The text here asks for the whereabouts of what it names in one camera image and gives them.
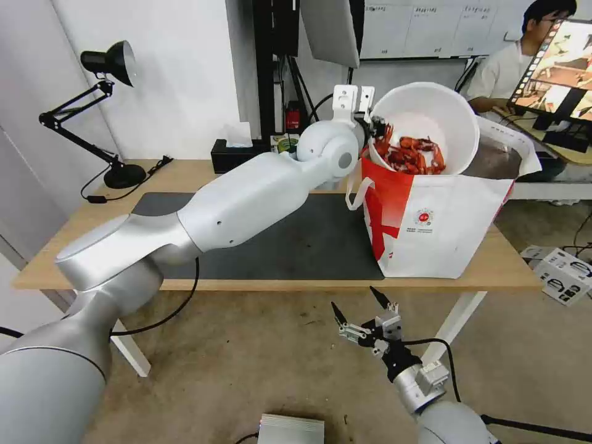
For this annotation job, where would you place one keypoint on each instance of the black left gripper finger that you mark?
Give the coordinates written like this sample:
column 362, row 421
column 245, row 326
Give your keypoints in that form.
column 383, row 128

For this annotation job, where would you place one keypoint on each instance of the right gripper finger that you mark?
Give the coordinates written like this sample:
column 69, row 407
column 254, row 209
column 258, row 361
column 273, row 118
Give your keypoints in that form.
column 381, row 298
column 354, row 332

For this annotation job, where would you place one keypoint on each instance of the white round takeout bowl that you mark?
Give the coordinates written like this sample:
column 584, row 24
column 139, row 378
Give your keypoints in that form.
column 444, row 111

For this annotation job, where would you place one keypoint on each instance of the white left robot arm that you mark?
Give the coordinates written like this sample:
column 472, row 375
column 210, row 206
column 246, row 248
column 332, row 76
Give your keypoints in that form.
column 240, row 199

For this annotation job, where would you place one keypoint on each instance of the white and red takeout bag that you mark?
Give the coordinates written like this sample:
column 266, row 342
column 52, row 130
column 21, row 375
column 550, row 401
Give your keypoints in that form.
column 439, row 231

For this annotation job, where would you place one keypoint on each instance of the red crayfish shells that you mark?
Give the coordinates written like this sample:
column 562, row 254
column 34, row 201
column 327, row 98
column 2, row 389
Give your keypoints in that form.
column 411, row 155

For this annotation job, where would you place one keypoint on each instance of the white table leg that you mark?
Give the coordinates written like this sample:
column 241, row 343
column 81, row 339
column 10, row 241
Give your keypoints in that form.
column 134, row 354
column 455, row 323

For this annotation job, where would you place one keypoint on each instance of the red and black device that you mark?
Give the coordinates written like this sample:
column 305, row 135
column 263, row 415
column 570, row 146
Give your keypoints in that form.
column 292, row 121

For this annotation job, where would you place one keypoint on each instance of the black desk mat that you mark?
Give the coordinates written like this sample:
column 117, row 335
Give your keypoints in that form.
column 300, row 240

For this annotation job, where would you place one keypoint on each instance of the grey monitor back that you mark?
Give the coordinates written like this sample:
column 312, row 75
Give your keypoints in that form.
column 328, row 32

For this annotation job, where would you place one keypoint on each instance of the silver metal box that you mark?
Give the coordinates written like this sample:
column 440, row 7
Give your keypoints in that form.
column 291, row 430

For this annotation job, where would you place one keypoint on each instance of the black monitor stand column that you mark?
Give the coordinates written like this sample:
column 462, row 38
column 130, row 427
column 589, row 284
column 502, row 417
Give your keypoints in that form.
column 266, row 69

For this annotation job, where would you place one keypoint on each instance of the person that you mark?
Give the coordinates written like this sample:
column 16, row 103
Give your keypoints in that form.
column 499, row 69

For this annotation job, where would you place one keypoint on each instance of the black tissue box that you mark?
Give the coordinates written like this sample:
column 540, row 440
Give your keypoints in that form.
column 231, row 159

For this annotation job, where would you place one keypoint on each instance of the printed cardboard box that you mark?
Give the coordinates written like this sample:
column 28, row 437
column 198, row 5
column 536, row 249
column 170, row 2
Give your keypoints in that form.
column 534, row 254
column 566, row 277

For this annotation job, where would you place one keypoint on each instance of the lit computer monitor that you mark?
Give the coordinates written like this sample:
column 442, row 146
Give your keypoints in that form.
column 555, row 69

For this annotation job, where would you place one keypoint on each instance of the black desk lamp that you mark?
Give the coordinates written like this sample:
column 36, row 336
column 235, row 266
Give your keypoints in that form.
column 115, row 58

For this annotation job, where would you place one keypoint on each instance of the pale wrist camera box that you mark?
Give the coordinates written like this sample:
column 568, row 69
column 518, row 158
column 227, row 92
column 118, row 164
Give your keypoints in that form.
column 391, row 326

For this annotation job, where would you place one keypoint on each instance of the white wall board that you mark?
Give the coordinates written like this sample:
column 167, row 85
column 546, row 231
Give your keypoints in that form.
column 416, row 32

